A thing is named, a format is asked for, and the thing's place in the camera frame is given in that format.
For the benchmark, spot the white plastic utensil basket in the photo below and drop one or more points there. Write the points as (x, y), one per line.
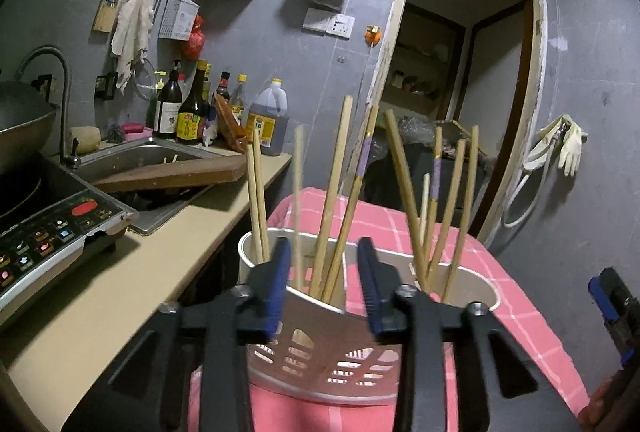
(325, 327)

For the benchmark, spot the yellow sponge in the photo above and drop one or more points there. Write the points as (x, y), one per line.
(85, 138)

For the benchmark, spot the beige kitchen counter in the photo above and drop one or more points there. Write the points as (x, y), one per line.
(125, 282)

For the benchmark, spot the black induction cooker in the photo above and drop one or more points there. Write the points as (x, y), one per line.
(50, 222)

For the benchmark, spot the brown cardboard sheet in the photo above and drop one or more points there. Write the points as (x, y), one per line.
(482, 152)

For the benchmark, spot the dark bottle white label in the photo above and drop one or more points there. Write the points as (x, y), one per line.
(166, 117)

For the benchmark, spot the clear plastic strainer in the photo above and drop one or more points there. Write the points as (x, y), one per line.
(145, 90)

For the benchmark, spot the dark bottle yellow label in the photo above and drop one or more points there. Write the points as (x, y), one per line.
(191, 127)

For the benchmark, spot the wooden shelf unit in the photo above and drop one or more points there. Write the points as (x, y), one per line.
(425, 62)

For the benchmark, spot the white wall socket panel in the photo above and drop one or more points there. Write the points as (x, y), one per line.
(329, 23)

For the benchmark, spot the orange wall hook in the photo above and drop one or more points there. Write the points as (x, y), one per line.
(372, 35)

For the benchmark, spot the wooden door frame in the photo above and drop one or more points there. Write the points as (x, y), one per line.
(395, 37)

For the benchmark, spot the metal box grater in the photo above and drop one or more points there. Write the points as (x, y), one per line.
(177, 17)

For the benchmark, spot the large oil jug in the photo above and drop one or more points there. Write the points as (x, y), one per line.
(265, 132)

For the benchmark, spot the dark steel wool scrubber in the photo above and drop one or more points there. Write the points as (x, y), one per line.
(116, 134)

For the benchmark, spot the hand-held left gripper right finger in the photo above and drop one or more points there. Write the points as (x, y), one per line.
(372, 287)

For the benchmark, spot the red plastic bag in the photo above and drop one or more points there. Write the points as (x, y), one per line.
(194, 42)

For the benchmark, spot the dark metal wok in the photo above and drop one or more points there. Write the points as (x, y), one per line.
(22, 127)

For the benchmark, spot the pink soap dish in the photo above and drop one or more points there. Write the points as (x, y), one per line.
(137, 131)

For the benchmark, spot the pile of wooden chopsticks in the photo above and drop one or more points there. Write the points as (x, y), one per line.
(340, 152)

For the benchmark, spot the black cabinet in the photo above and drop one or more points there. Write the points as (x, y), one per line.
(380, 192)

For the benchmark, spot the white rubber gloves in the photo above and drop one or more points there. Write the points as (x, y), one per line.
(570, 147)

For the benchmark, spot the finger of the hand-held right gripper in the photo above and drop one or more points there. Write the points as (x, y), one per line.
(602, 297)

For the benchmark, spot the stainless steel sink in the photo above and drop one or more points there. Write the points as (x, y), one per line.
(130, 157)

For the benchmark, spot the crumpled clear plastic bag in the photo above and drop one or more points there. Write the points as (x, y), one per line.
(420, 132)

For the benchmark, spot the white dish cloth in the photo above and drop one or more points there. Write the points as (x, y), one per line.
(132, 22)

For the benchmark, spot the sauce bottle yellow cap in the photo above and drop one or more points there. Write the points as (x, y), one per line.
(239, 100)

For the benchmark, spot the curved metal faucet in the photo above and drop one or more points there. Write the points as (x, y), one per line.
(64, 122)

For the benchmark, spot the brown wooden cutting board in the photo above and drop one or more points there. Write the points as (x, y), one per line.
(175, 174)

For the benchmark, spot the sauce bottle red cap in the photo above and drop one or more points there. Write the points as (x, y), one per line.
(223, 87)

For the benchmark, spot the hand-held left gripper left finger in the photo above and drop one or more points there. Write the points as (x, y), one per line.
(277, 287)

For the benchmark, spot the orange snack bag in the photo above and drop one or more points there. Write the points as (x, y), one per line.
(227, 122)

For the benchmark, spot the black wall plug adapter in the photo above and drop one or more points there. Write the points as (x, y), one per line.
(106, 86)

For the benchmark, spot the person's right hand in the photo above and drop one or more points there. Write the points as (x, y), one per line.
(597, 399)

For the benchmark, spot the small bottle green cap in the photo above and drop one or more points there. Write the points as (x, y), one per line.
(161, 79)

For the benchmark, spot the pink checked tablecloth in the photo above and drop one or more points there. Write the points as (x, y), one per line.
(510, 312)

